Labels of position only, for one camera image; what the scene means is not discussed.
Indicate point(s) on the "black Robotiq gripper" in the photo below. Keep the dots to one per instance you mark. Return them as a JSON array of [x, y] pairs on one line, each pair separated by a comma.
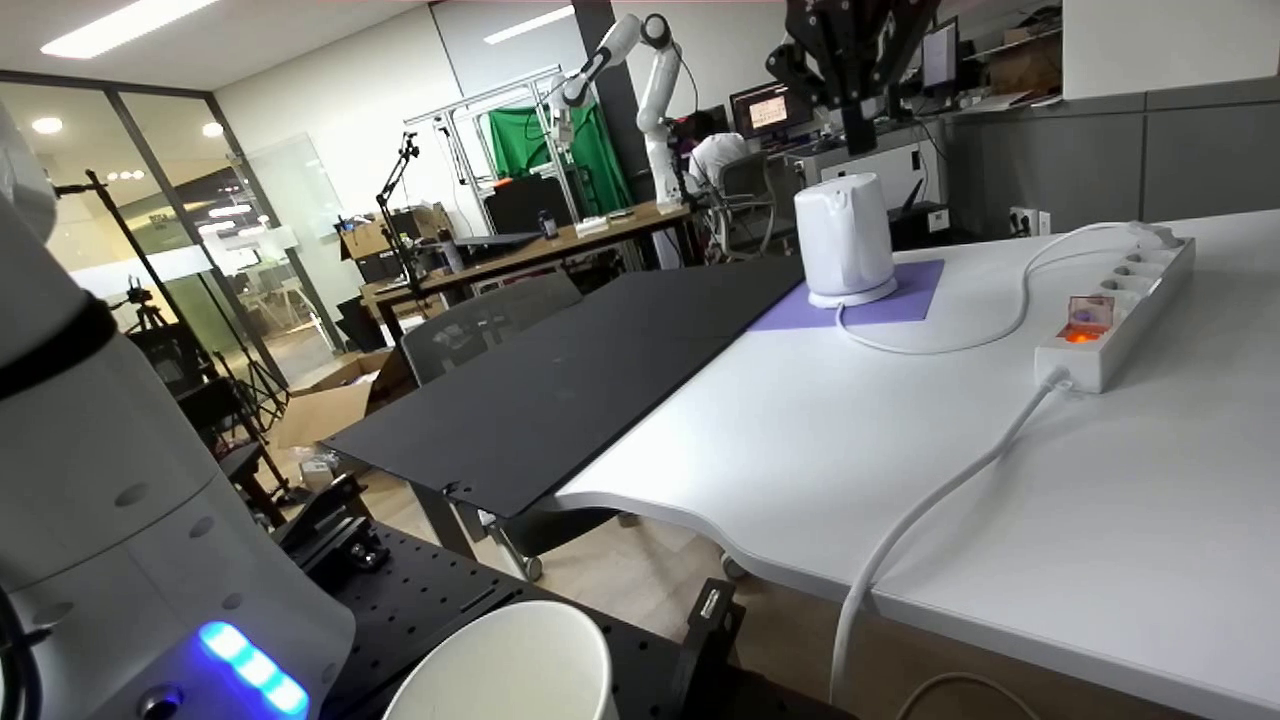
[[863, 23]]

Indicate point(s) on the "white power strip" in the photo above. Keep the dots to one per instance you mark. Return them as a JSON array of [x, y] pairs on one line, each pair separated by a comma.
[[1120, 313]]

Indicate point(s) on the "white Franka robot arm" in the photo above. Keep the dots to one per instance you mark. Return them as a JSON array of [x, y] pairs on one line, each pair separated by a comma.
[[120, 505]]

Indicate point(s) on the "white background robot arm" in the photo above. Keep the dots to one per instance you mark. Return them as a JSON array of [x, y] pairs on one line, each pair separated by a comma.
[[659, 92]]

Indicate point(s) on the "black monitor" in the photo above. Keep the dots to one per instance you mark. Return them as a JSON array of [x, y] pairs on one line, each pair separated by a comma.
[[938, 52]]

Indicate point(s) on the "small orange screen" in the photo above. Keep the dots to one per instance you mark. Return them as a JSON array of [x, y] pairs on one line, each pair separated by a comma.
[[769, 108]]

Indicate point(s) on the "person in white shirt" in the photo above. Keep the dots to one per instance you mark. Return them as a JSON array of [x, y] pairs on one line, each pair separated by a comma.
[[720, 157]]

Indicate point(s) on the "purple mat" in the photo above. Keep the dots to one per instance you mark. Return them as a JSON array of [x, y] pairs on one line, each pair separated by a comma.
[[902, 306]]

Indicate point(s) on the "grey desk partition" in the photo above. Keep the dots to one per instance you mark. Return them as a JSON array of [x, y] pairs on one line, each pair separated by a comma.
[[1120, 155]]

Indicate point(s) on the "green cloth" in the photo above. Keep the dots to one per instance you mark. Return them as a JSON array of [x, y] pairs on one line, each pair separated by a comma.
[[544, 144]]

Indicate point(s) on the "wooden desk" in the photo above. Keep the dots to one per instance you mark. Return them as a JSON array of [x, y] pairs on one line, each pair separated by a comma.
[[533, 253]]

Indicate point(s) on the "black board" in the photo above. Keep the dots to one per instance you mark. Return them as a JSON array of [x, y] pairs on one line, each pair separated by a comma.
[[574, 383]]

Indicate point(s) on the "black boom stand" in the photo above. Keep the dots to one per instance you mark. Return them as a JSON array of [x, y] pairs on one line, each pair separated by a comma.
[[399, 201]]

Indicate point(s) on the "cardboard box on floor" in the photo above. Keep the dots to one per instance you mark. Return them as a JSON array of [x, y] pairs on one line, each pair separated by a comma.
[[326, 406]]

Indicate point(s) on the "large white cup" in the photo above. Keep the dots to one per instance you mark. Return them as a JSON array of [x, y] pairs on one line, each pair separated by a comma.
[[503, 665]]

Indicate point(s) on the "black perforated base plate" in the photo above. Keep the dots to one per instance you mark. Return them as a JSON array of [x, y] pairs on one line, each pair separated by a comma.
[[441, 603]]

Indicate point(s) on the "black camera tripod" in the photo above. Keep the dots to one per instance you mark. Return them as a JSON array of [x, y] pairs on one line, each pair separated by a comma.
[[155, 325]]

